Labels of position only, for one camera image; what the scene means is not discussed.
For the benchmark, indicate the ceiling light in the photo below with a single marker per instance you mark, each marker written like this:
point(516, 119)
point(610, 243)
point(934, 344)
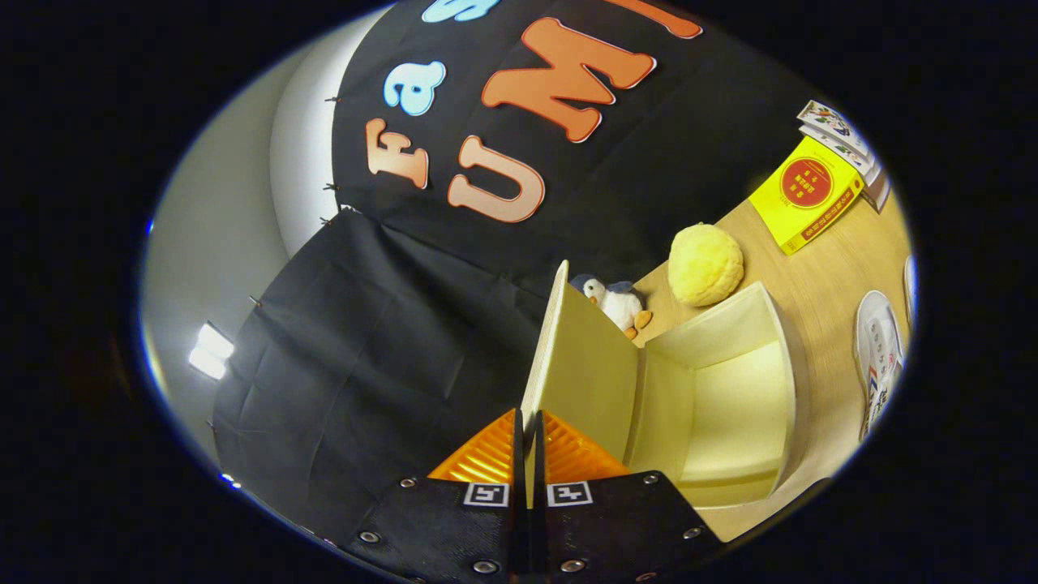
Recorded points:
point(211, 353)

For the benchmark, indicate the yellow book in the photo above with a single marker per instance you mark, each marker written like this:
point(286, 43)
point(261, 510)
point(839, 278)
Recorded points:
point(803, 195)

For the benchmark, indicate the white canvas shoe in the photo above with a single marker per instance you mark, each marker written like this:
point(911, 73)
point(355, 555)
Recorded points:
point(880, 349)
point(910, 284)

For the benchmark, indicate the yellow round plush toy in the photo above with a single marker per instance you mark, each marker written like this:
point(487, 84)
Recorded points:
point(705, 264)

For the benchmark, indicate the white paperback book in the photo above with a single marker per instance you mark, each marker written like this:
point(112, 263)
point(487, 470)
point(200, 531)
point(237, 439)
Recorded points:
point(877, 193)
point(866, 162)
point(831, 122)

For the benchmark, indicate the penguin plush toy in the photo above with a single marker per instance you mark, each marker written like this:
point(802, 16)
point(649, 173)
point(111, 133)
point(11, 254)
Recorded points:
point(620, 307)

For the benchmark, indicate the black backdrop cloth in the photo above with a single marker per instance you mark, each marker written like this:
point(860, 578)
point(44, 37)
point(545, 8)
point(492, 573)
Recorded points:
point(389, 365)

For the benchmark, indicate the beige fabric storage box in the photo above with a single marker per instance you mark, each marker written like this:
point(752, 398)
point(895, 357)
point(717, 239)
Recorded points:
point(730, 405)

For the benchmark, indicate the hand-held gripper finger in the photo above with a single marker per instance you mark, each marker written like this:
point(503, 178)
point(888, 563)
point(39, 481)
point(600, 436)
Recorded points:
point(538, 454)
point(520, 454)

